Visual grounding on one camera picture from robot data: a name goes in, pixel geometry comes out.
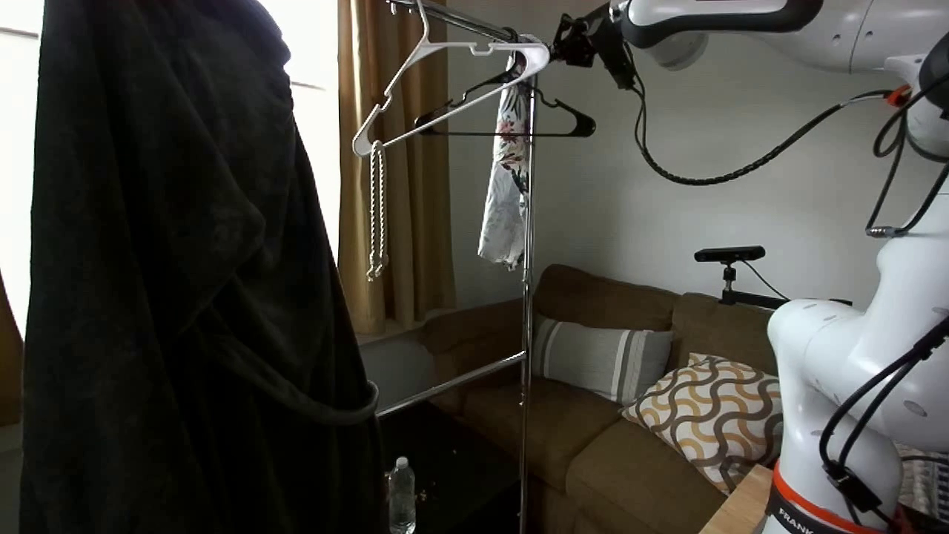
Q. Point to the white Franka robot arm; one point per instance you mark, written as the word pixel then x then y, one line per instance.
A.
pixel 840 344

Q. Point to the brown sofa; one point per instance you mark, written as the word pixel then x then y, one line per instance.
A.
pixel 552 424

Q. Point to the grey striped pillow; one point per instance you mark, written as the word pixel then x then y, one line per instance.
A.
pixel 603 359

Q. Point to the white floral towel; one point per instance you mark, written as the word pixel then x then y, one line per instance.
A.
pixel 506 187

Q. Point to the black hanger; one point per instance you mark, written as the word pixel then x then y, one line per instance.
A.
pixel 582 122

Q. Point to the bright window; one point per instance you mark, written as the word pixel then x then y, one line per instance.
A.
pixel 318 150

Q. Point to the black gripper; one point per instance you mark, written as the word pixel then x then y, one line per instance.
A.
pixel 603 40

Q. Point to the black hanging robe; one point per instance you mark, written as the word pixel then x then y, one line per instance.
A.
pixel 189 297

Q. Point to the white plastic hanger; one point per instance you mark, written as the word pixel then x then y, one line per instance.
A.
pixel 523 55

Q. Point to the clear plastic bottle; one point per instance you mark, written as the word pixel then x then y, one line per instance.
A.
pixel 401 492

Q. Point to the metal clothes rack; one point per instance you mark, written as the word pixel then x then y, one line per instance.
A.
pixel 526 314

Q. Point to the black camera on stand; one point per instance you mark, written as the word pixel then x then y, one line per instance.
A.
pixel 732 254

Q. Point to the brown curtain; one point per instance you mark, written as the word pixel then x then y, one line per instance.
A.
pixel 7 366
pixel 425 216

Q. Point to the patterned cloth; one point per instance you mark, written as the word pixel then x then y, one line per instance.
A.
pixel 931 483

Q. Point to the wavy patterned pillow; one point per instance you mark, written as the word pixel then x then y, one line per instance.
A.
pixel 707 415

